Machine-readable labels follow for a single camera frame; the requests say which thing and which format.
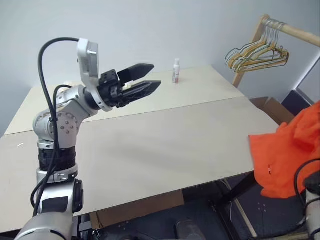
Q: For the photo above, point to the wooden clothes rack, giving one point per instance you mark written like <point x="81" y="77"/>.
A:
<point x="300" y="31"/>

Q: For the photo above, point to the orange shorts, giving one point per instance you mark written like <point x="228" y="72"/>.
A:
<point x="275" y="155"/>

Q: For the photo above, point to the open brown cardboard box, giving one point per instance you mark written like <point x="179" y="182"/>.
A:
<point x="272" y="105"/>

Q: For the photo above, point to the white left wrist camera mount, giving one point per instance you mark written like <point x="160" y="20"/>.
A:
<point x="86" y="55"/>

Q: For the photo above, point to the dark storage box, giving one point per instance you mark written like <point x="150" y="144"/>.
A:
<point x="297" y="100"/>

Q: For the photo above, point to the white spray bottle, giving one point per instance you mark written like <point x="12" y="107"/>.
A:
<point x="176" y="72"/>

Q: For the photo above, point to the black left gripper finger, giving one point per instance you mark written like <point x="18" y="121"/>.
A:
<point x="137" y="71"/>
<point x="142" y="88"/>

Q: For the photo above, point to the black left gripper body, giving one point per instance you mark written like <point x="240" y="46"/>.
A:
<point x="110" y="90"/>

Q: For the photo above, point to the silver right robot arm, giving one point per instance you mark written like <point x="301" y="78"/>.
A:
<point x="313" y="212"/>

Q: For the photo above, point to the black metal table frame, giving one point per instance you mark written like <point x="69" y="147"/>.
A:
<point x="237" y="190"/>

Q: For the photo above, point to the dark rounded shape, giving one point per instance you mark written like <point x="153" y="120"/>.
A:
<point x="187" y="228"/>

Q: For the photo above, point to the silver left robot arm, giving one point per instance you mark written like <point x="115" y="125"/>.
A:
<point x="65" y="120"/>

